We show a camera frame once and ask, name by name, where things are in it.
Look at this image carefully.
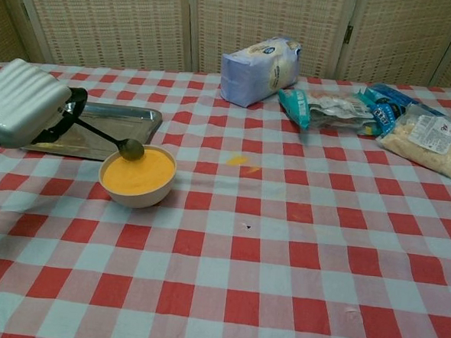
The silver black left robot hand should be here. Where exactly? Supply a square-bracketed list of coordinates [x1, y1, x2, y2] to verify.
[0, 57, 90, 154]

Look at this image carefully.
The dark metal spoon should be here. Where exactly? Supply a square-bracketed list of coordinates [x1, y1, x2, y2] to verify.
[73, 117, 148, 163]

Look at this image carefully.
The yellow round bowl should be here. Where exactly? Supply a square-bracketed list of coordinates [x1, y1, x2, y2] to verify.
[101, 145, 176, 197]

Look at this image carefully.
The bowl of yellow powder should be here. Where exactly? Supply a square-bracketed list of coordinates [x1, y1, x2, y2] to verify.
[96, 141, 179, 212]

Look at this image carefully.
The rectangular stainless steel tray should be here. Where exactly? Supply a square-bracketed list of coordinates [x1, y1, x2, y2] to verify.
[19, 97, 164, 165]

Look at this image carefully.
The woven bamboo folding screen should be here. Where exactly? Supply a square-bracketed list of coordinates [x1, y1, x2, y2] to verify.
[0, 0, 451, 92]

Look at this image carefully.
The lavender flour bag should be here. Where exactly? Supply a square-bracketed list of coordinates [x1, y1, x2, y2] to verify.
[218, 32, 303, 112]

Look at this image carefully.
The teal frozen food bag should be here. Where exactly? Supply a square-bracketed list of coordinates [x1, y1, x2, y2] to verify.
[275, 86, 380, 138]

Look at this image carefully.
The red white checked tablecloth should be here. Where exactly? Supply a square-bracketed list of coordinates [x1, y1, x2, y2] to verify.
[0, 58, 451, 338]

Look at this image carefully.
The blue food package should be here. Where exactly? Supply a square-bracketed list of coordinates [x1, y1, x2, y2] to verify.
[355, 81, 449, 141]

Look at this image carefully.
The clear bag of pale food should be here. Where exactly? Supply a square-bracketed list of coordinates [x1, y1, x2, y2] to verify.
[374, 101, 451, 180]

